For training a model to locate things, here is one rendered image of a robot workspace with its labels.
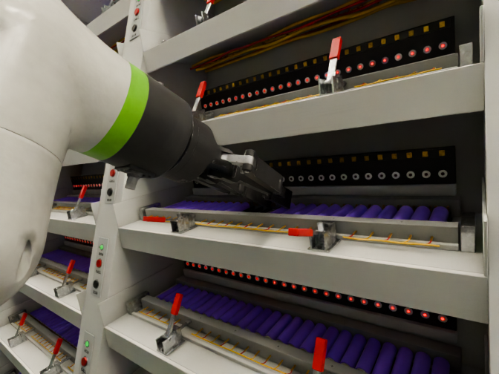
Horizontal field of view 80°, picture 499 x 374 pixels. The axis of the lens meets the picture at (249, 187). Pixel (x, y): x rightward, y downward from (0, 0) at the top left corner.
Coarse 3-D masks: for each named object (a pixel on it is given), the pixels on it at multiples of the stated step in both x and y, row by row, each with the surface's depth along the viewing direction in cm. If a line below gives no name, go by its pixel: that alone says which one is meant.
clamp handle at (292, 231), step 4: (320, 224) 36; (292, 228) 32; (320, 228) 36; (288, 232) 31; (292, 232) 31; (296, 232) 31; (300, 232) 31; (304, 232) 32; (308, 232) 33; (312, 232) 33; (316, 232) 35; (320, 232) 35; (296, 236) 31; (300, 236) 31; (304, 236) 32; (308, 236) 33
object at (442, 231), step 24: (168, 216) 61; (216, 216) 52; (240, 216) 49; (264, 216) 46; (288, 216) 44; (312, 216) 42; (336, 216) 41; (384, 240) 34; (408, 240) 33; (432, 240) 33; (456, 240) 31
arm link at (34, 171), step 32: (0, 128) 16; (0, 160) 16; (32, 160) 18; (0, 192) 16; (32, 192) 18; (0, 224) 16; (32, 224) 18; (0, 256) 16; (32, 256) 18; (0, 288) 16
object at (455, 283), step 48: (336, 192) 52; (384, 192) 48; (432, 192) 44; (144, 240) 57; (192, 240) 49; (240, 240) 44; (288, 240) 41; (480, 240) 32; (336, 288) 35; (384, 288) 31; (432, 288) 28; (480, 288) 26
